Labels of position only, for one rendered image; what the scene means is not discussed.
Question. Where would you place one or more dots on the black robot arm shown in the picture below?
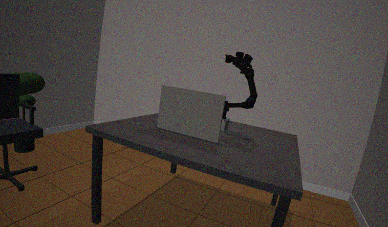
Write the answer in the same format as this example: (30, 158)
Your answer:
(249, 74)

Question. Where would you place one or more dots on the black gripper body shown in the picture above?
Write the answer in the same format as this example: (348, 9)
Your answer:
(230, 59)

